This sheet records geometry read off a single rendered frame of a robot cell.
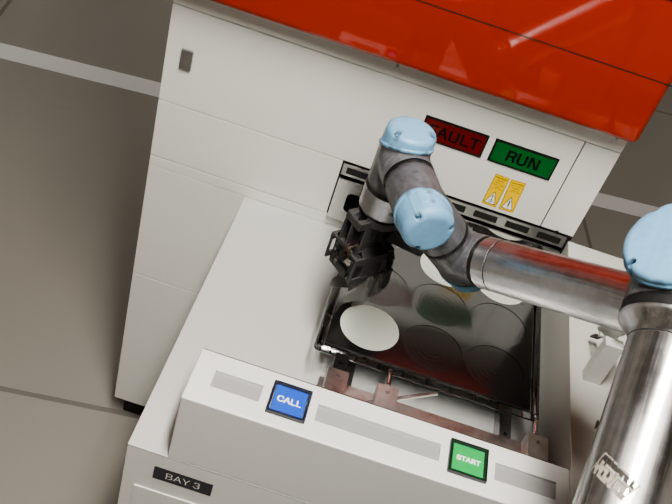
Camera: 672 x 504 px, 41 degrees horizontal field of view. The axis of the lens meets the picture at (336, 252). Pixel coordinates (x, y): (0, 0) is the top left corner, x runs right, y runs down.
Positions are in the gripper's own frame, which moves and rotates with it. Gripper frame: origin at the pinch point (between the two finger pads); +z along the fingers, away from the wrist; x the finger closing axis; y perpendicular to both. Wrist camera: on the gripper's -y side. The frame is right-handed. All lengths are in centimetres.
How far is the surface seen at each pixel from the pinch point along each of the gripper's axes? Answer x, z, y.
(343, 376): 13.2, 0.5, 11.3
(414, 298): 2.5, 1.4, -11.1
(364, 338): 7.3, 1.3, 3.0
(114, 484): -33, 91, 20
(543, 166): -2.7, -18.9, -36.7
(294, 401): 17.7, -5.2, 24.4
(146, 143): -156, 91, -42
